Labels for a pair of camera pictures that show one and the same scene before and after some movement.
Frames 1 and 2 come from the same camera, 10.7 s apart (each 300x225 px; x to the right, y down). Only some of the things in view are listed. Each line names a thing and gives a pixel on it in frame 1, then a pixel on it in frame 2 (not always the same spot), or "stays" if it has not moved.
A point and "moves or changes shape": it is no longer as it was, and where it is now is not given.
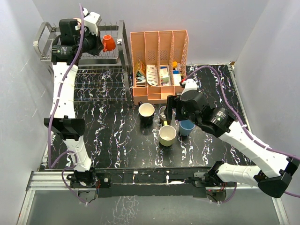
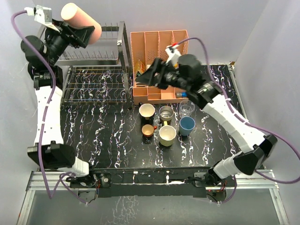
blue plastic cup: [185, 127] stays
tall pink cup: [78, 25] moves or changes shape
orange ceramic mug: [108, 42] -> [147, 130]
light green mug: [167, 134] stays
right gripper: [173, 101] -> [149, 77]
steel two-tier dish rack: [106, 76] stays
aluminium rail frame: [63, 181] stays
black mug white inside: [146, 111] stays
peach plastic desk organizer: [159, 64] stays
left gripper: [99, 45] -> [80, 36]
